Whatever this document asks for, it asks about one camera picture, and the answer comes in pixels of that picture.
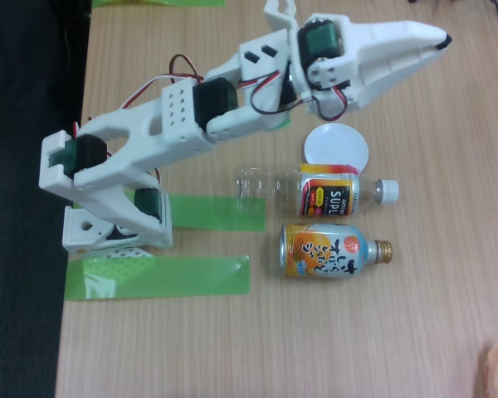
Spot clear plastic bottle white cap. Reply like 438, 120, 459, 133
235, 163, 400, 219

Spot orange aluminium bottle can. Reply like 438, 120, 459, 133
278, 222, 394, 279

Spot small white round plate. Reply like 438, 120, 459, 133
303, 122, 369, 174

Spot short green tape strip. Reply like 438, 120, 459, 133
161, 192, 266, 233

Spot wide green tape strip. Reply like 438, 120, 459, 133
64, 255, 251, 302

